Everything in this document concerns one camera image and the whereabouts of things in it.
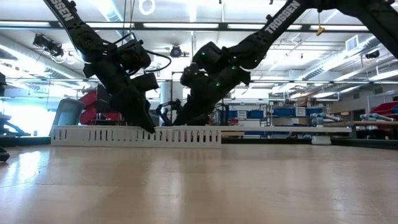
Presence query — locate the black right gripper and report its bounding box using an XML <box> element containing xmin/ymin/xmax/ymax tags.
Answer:
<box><xmin>172</xmin><ymin>63</ymin><xmax>251</xmax><ymax>126</ymax></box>

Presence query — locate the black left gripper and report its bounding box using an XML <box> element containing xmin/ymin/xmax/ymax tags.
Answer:
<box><xmin>93</xmin><ymin>58</ymin><xmax>156</xmax><ymax>134</ymax></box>

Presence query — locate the white slotted cable duct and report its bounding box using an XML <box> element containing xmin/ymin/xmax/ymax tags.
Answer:
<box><xmin>50</xmin><ymin>125</ymin><xmax>223</xmax><ymax>149</ymax></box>

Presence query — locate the white duct cover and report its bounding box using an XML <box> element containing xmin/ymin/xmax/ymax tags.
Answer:
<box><xmin>174</xmin><ymin>125</ymin><xmax>352</xmax><ymax>134</ymax></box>

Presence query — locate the black monitor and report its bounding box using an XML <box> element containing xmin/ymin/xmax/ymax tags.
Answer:
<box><xmin>96</xmin><ymin>84</ymin><xmax>110</xmax><ymax>113</ymax></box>

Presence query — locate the red rack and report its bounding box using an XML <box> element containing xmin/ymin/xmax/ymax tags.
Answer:
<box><xmin>77</xmin><ymin>90</ymin><xmax>123</xmax><ymax>126</ymax></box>

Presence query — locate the grey office chair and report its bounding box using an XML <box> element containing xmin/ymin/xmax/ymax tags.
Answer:
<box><xmin>50</xmin><ymin>98</ymin><xmax>86</xmax><ymax>127</ymax></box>

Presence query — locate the pale grey roll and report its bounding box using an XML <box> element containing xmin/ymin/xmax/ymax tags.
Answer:
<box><xmin>359</xmin><ymin>113</ymin><xmax>394</xmax><ymax>123</ymax></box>
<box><xmin>310</xmin><ymin>112</ymin><xmax>341</xmax><ymax>126</ymax></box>

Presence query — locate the yellow hanging tag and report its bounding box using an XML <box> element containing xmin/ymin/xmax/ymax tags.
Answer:
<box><xmin>316</xmin><ymin>11</ymin><xmax>326</xmax><ymax>37</ymax></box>

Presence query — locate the wooden workbench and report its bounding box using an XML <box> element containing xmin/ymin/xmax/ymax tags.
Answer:
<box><xmin>323</xmin><ymin>120</ymin><xmax>398</xmax><ymax>129</ymax></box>

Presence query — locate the red storage bin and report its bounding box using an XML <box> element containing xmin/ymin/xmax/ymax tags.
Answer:
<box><xmin>369</xmin><ymin>101</ymin><xmax>398</xmax><ymax>116</ymax></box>

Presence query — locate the black background gantry frame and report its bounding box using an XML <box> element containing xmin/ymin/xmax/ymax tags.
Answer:
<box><xmin>170</xmin><ymin>70</ymin><xmax>187</xmax><ymax>106</ymax></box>

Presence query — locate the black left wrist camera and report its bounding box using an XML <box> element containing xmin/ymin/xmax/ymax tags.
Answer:
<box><xmin>132</xmin><ymin>73</ymin><xmax>160</xmax><ymax>93</ymax></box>

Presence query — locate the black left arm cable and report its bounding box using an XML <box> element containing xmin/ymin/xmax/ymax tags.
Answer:
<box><xmin>112</xmin><ymin>32</ymin><xmax>173</xmax><ymax>76</ymax></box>

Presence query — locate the black mounted camera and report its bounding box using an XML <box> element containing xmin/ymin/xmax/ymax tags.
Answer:
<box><xmin>32</xmin><ymin>33</ymin><xmax>63</xmax><ymax>57</ymax></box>
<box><xmin>169</xmin><ymin>45</ymin><xmax>183</xmax><ymax>59</ymax></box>

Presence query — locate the white hanging ring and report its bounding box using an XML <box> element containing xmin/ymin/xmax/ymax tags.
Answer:
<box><xmin>138</xmin><ymin>0</ymin><xmax>156</xmax><ymax>16</ymax></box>

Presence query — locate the black aluminium table frame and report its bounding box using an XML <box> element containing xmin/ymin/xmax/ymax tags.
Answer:
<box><xmin>0</xmin><ymin>135</ymin><xmax>398</xmax><ymax>150</ymax></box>

